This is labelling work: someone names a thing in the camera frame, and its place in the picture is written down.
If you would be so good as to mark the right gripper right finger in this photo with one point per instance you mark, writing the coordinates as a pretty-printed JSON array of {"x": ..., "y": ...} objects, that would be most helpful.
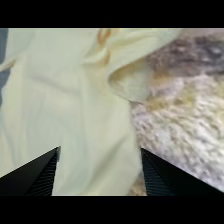
[{"x": 163, "y": 178}]

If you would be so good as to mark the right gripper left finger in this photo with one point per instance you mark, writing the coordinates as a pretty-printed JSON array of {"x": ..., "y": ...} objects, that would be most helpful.
[{"x": 36, "y": 176}]

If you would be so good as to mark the pale yellow T-shirt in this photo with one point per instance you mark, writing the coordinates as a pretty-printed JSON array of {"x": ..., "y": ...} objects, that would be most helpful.
[{"x": 73, "y": 110}]

